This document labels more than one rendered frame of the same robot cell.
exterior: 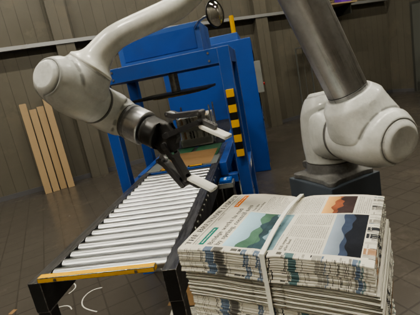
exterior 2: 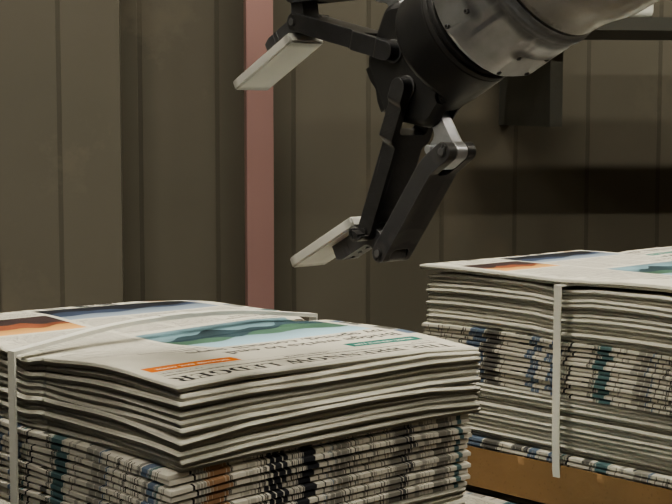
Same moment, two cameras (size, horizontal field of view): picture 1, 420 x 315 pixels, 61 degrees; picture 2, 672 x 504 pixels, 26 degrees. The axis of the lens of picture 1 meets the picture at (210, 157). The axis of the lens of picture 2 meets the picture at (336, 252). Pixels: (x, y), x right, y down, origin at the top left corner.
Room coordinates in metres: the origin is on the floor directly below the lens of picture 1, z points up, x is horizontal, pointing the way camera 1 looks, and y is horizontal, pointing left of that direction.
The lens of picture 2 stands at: (1.74, 0.30, 1.23)
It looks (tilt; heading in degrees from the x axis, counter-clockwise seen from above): 5 degrees down; 196
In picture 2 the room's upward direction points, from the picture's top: straight up
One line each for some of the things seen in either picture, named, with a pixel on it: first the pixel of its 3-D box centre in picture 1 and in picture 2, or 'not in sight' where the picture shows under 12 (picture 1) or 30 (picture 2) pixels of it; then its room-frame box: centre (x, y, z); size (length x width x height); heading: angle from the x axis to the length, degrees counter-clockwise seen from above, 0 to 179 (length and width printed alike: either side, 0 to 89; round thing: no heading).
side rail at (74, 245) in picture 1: (112, 219); not in sight; (1.80, 0.58, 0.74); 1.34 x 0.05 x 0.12; 170
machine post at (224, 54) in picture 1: (242, 160); not in sight; (2.39, -0.22, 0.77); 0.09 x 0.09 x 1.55; 80
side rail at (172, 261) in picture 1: (202, 207); not in sight; (1.72, 0.09, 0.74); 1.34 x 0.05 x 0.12; 170
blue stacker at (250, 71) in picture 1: (222, 97); not in sight; (5.43, -0.37, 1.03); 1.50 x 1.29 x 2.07; 170
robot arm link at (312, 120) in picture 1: (328, 125); not in sight; (1.09, -0.38, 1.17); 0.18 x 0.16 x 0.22; 12
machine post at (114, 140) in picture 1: (126, 177); not in sight; (2.55, 0.64, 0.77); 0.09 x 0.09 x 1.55; 80
